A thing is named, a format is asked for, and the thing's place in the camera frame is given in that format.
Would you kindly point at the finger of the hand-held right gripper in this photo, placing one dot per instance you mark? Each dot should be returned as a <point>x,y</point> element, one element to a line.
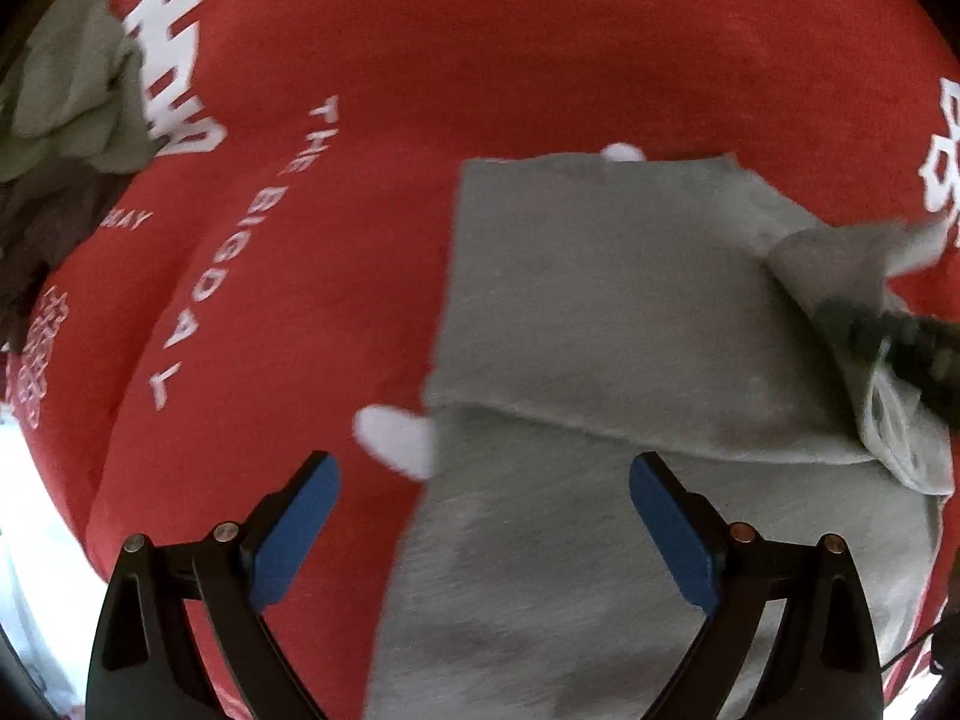
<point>915,345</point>

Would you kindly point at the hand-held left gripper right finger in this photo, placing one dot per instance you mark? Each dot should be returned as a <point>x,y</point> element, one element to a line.
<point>675,532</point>

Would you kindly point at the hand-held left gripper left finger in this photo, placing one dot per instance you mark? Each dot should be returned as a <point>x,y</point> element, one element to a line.
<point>296,532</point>

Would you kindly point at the grey small garment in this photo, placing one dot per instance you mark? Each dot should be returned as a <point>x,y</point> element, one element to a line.
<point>600,300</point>

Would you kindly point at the dark maroon cloth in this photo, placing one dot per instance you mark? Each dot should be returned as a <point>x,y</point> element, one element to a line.
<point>45,225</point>

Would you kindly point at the red printed blanket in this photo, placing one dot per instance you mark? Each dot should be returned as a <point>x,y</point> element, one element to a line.
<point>450,52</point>

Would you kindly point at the olive green cloth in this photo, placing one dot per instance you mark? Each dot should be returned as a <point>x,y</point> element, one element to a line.
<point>67,82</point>

